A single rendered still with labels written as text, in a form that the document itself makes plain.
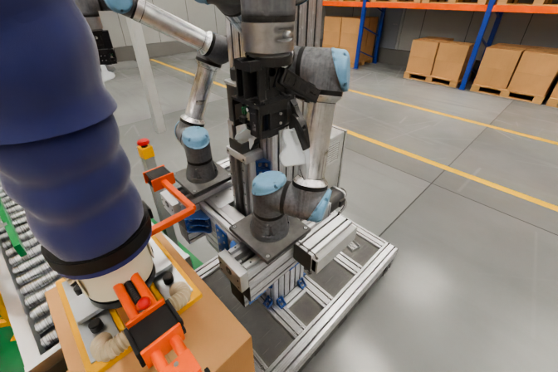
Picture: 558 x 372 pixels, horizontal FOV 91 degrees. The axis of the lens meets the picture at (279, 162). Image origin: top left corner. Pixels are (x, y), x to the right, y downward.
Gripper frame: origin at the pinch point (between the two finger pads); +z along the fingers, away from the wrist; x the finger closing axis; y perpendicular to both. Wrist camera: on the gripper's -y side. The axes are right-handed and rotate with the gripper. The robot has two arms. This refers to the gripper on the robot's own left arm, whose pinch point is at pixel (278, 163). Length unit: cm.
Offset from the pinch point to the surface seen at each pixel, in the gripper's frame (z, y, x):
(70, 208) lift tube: 6.7, 32.1, -22.8
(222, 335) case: 58, 14, -9
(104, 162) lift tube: 0.7, 24.0, -24.5
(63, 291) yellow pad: 45, 43, -44
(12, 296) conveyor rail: 93, 68, -108
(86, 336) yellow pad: 44, 41, -26
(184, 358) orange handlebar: 32.5, 26.5, 1.5
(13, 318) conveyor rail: 93, 69, -95
